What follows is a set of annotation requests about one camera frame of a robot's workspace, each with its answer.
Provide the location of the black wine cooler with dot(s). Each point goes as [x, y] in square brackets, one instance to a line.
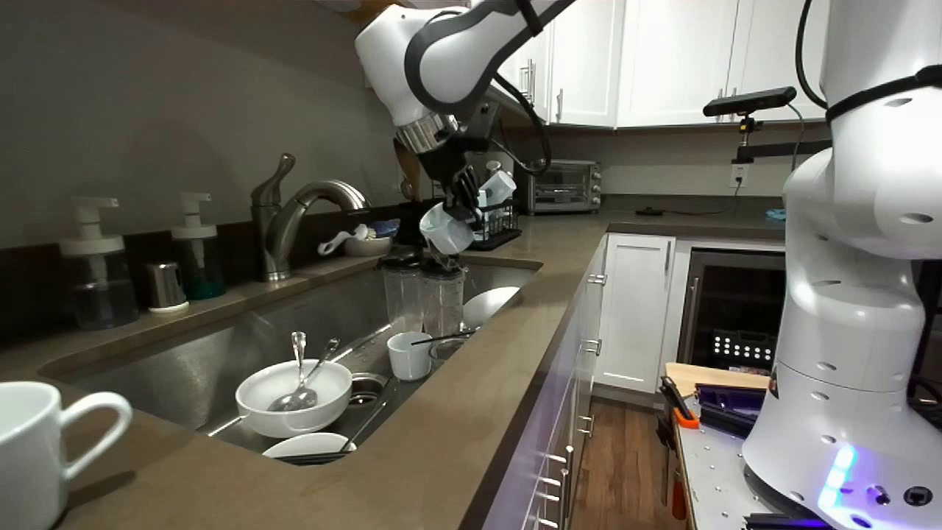
[732, 310]

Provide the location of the metal spoon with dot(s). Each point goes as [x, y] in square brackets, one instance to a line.
[297, 397]

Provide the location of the wooden spatula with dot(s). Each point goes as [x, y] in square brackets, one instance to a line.
[411, 181]

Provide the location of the metal teaspoon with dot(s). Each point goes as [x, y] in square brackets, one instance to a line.
[444, 340]

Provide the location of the large white plate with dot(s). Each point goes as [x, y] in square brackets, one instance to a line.
[491, 307]

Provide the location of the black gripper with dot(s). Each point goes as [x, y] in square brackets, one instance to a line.
[460, 165]

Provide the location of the small white plate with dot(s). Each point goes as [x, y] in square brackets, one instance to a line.
[305, 444]

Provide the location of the brushed metal faucet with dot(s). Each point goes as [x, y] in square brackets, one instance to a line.
[282, 231]

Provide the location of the dark purple box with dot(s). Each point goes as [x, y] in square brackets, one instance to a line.
[732, 404]

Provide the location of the black camera on stand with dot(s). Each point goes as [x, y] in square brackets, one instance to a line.
[753, 101]

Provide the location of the white wall outlet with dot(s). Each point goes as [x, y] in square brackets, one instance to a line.
[740, 178]

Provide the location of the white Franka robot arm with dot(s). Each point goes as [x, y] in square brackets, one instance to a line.
[856, 324]

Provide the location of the orange and black tool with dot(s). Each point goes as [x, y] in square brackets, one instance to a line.
[684, 413]

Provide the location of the small blue dish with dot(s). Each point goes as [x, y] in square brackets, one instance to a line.
[781, 212]

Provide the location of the small metal cup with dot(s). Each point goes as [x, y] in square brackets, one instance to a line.
[166, 285]

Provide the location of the white plastic scoop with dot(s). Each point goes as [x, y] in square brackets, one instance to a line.
[333, 243]

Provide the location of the stainless steel sink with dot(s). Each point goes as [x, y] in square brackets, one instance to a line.
[195, 371]

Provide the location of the white upper cabinet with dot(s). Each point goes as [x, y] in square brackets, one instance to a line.
[679, 60]
[534, 78]

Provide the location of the white cup with coffee residue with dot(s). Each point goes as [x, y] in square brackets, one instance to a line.
[408, 360]

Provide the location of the white lower cabinet door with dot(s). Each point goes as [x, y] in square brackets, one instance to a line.
[635, 312]

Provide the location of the silver toaster oven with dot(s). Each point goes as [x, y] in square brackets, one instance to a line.
[564, 185]

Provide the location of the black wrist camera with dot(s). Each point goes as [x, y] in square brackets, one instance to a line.
[483, 122]

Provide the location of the clear glass in sink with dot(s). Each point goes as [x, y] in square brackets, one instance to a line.
[403, 296]

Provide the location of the clear soap dispenser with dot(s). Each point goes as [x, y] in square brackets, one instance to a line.
[95, 284]

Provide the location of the green soap dispenser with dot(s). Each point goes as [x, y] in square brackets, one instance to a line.
[198, 265]

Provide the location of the grey bowl with utensils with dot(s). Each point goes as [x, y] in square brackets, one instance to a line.
[370, 247]

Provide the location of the white bowl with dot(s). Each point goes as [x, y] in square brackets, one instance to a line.
[283, 424]

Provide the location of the wooden board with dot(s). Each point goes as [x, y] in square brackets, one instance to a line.
[717, 375]

